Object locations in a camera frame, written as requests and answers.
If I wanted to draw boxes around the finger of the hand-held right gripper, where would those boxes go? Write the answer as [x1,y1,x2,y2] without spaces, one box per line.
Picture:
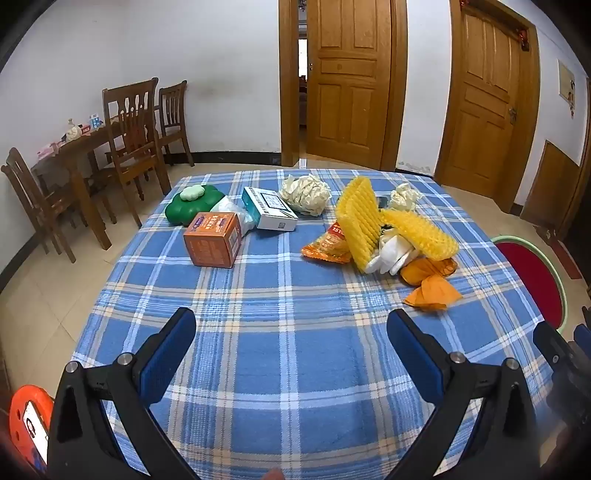
[533,322,578,374]
[574,324,591,358]

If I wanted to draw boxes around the wooden cabinet panel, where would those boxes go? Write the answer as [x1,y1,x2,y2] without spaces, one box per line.
[519,140,580,229]

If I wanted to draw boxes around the red door mat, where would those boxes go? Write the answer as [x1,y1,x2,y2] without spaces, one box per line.
[549,240,583,281]

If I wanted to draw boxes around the orange round plastic item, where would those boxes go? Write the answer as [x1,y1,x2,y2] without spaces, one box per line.
[9,385,55,467]

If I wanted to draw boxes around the green flower-shaped container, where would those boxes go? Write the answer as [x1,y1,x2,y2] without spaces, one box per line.
[165,184,227,228]

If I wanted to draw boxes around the wooden dining table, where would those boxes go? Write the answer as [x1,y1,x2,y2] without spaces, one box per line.
[30,117,160,250]

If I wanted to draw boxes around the tall carved wooden chair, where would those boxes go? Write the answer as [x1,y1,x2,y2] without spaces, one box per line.
[102,78,172,227]

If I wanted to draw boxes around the wall poster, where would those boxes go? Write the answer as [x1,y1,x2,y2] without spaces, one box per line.
[557,60,577,118]

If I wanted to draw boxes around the orange cardboard box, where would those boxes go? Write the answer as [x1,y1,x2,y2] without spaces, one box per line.
[183,211,243,268]

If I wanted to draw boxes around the red bin with green rim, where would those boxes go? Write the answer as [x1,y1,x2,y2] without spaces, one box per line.
[492,234,568,330]

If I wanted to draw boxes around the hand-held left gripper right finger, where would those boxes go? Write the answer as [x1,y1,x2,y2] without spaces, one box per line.
[387,308,539,480]

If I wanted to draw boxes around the large cream paper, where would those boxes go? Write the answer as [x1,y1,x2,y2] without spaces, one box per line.
[278,173,332,217]

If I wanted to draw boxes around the closed wooden door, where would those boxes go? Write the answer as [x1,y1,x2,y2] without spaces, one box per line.
[435,0,541,213]

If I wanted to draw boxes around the blue plaid tablecloth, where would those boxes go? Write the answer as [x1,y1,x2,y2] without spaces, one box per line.
[69,168,561,480]

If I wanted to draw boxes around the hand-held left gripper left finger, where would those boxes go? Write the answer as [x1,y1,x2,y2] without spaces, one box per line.
[47,307,197,480]

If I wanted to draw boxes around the small cream paper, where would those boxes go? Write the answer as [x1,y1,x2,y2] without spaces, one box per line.
[388,183,424,213]

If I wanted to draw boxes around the orange snack packet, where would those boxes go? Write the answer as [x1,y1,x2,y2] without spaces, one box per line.
[301,220,354,265]

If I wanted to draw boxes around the yellow foam net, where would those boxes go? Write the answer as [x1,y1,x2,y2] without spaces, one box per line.
[335,178,384,273]
[379,209,460,261]

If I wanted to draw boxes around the orange cloth pieces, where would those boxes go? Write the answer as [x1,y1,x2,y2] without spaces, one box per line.
[403,276,464,311]

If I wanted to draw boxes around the open wooden door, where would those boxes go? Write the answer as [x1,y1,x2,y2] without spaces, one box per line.
[278,0,409,171]

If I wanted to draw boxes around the clear plastic bag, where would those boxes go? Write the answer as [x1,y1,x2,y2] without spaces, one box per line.
[210,195,257,238]

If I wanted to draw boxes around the white and teal box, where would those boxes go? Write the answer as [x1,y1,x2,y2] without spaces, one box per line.
[241,186,298,232]

